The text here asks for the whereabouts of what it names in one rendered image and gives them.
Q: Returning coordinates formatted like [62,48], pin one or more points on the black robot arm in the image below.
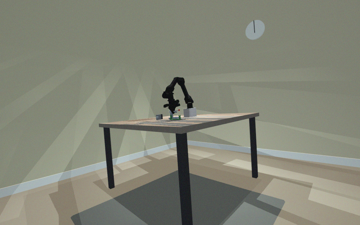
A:
[168,93]

